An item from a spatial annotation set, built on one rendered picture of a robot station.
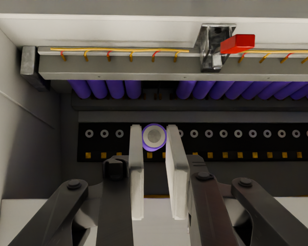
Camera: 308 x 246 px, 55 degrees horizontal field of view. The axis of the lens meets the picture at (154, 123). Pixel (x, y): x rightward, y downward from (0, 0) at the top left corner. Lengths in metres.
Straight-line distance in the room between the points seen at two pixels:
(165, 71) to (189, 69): 0.02
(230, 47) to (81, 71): 0.14
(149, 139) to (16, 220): 0.14
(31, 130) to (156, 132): 0.18
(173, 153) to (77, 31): 0.15
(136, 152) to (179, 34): 0.13
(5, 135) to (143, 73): 0.13
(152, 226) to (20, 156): 0.15
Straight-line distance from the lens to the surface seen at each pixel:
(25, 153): 0.33
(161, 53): 0.28
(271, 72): 0.31
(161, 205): 0.26
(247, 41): 0.19
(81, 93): 0.36
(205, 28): 0.25
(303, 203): 0.30
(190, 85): 0.32
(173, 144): 0.17
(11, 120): 0.30
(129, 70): 0.28
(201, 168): 0.16
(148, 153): 0.40
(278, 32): 0.28
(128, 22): 0.25
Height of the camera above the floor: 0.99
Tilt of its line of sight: 5 degrees up
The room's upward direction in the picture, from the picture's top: 180 degrees counter-clockwise
